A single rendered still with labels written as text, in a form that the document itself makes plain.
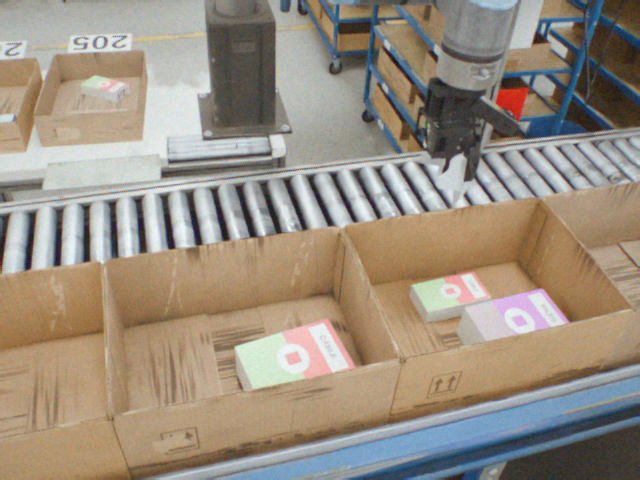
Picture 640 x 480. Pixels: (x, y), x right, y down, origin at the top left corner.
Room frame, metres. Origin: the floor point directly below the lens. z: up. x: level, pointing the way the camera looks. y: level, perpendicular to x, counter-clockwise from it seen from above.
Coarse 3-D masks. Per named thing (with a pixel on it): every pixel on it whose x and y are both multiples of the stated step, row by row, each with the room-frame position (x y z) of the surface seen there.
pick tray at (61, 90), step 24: (48, 72) 1.64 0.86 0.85; (72, 72) 1.77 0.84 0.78; (96, 72) 1.78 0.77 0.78; (120, 72) 1.80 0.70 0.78; (144, 72) 1.73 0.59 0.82; (48, 96) 1.58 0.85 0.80; (72, 96) 1.66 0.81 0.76; (144, 96) 1.64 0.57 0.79; (48, 120) 1.40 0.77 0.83; (72, 120) 1.41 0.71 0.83; (96, 120) 1.42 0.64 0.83; (120, 120) 1.44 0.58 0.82; (48, 144) 1.39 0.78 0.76; (72, 144) 1.41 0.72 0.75
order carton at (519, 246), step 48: (384, 240) 0.82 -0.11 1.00; (432, 240) 0.85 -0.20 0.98; (480, 240) 0.88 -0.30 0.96; (528, 240) 0.90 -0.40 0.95; (576, 240) 0.80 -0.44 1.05; (384, 288) 0.81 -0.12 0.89; (528, 288) 0.84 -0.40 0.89; (576, 288) 0.76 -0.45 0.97; (432, 336) 0.70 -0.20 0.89; (528, 336) 0.58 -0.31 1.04; (576, 336) 0.61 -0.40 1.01; (432, 384) 0.54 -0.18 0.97; (480, 384) 0.57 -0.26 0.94; (528, 384) 0.60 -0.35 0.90
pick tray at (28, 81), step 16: (0, 64) 1.70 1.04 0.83; (16, 64) 1.71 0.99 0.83; (32, 64) 1.72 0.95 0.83; (0, 80) 1.70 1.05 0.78; (16, 80) 1.71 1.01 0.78; (32, 80) 1.60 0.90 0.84; (0, 96) 1.63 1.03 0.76; (16, 96) 1.64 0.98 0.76; (32, 96) 1.56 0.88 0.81; (0, 112) 1.54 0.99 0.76; (16, 112) 1.55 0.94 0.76; (32, 112) 1.52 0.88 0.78; (0, 128) 1.35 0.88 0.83; (16, 128) 1.36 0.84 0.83; (32, 128) 1.48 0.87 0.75; (0, 144) 1.35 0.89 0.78; (16, 144) 1.36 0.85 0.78
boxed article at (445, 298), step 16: (416, 288) 0.78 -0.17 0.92; (432, 288) 0.79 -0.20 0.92; (448, 288) 0.79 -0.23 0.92; (464, 288) 0.79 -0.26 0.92; (480, 288) 0.80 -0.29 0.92; (416, 304) 0.77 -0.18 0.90; (432, 304) 0.75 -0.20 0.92; (448, 304) 0.75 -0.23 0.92; (464, 304) 0.76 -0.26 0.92; (432, 320) 0.73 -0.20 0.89
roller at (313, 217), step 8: (296, 176) 1.33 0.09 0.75; (304, 176) 1.34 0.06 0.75; (296, 184) 1.30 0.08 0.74; (304, 184) 1.30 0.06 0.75; (296, 192) 1.28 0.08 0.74; (304, 192) 1.27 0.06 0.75; (312, 192) 1.28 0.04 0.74; (296, 200) 1.26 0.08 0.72; (304, 200) 1.24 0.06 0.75; (312, 200) 1.24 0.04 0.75; (304, 208) 1.21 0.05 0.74; (312, 208) 1.20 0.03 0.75; (304, 216) 1.19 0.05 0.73; (312, 216) 1.17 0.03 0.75; (320, 216) 1.18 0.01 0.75; (312, 224) 1.15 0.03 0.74; (320, 224) 1.14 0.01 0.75
